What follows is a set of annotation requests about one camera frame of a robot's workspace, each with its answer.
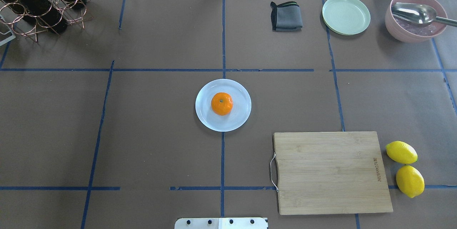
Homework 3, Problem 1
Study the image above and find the orange mandarin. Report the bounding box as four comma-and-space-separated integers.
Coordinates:
211, 92, 233, 116

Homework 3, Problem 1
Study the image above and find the light blue plate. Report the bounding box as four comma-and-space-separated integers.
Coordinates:
195, 79, 252, 132

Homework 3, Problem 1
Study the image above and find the light green plate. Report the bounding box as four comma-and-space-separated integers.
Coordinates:
322, 0, 371, 36

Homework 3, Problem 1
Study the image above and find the grey folded cloth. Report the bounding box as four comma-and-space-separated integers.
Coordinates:
270, 1, 303, 32

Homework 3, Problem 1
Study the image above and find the bamboo cutting board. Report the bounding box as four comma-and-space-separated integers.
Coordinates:
273, 131, 393, 215

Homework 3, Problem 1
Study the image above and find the upper yellow lemon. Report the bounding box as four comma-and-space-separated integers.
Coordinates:
385, 141, 418, 165

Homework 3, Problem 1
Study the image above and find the yellow lemon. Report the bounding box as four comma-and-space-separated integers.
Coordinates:
385, 141, 418, 165
395, 165, 425, 198

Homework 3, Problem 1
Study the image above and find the pink bowl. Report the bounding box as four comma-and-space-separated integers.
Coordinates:
385, 0, 448, 43

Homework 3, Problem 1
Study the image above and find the lower yellow lemon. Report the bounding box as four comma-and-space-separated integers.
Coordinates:
395, 165, 425, 198

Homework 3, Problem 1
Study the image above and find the metal ladle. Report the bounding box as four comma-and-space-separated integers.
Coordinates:
391, 2, 457, 27

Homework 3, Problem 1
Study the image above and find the dark green wine bottle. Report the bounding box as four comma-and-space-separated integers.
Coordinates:
18, 0, 67, 34

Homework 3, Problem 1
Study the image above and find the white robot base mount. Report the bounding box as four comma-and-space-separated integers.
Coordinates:
174, 216, 269, 229

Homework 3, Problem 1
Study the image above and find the copper wire bottle rack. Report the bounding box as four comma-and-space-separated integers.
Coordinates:
1, 0, 94, 42

